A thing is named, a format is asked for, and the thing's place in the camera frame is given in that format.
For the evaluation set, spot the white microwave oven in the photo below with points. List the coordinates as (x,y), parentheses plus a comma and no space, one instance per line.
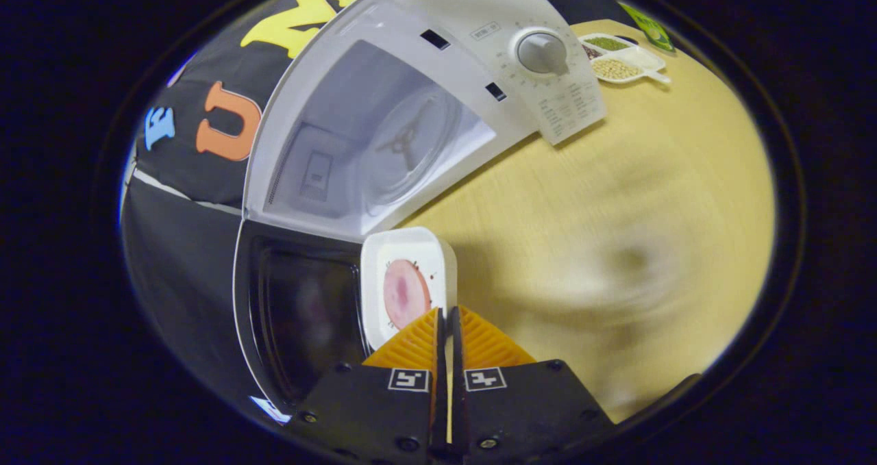
(555,109)

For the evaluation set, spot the green drink bottle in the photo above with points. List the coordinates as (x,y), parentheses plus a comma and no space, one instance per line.
(649,28)

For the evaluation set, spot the glass microwave turntable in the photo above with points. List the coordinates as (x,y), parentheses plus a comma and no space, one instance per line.
(418,143)

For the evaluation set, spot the white plate with ham slice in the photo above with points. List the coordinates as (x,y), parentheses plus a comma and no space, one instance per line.
(411,246)

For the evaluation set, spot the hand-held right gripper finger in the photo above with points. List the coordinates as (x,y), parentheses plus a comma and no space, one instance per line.
(457,396)
(440,383)

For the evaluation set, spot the white divided dish of beans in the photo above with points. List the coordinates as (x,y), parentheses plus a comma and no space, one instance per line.
(616,66)

